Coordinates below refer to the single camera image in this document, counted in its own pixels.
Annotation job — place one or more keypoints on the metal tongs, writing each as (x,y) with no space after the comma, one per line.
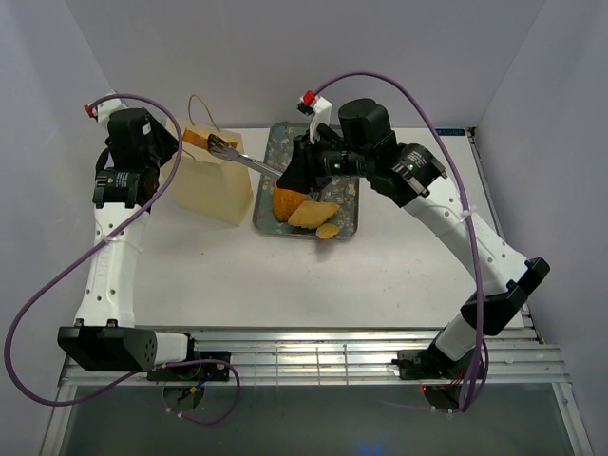
(232,155)

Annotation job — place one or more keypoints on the pale bread piece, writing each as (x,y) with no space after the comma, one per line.
(311,214)

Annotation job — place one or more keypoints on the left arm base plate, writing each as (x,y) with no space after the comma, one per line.
(207,371)

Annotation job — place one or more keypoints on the floral teal serving tray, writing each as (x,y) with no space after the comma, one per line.
(340,190)

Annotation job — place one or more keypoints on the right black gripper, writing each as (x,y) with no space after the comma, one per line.
(301,173)

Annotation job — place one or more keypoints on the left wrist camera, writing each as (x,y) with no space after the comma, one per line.
(100,112)

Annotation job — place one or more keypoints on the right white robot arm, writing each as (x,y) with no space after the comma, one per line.
(408,174)

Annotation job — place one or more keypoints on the orange crumbed oval bread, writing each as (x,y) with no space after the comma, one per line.
(286,202)

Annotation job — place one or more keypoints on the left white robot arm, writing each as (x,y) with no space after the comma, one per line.
(103,336)

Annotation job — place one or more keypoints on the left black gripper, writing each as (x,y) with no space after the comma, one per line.
(168,143)

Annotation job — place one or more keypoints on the aluminium rail frame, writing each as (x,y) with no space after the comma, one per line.
(363,357)

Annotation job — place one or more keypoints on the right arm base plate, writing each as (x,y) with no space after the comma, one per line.
(429,363)

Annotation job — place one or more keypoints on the beige paper bag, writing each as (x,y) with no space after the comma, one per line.
(207,185)

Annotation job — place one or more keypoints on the small round bread piece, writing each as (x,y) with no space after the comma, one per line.
(327,231)

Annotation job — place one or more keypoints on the sliced baguette bread piece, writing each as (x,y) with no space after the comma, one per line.
(209,138)

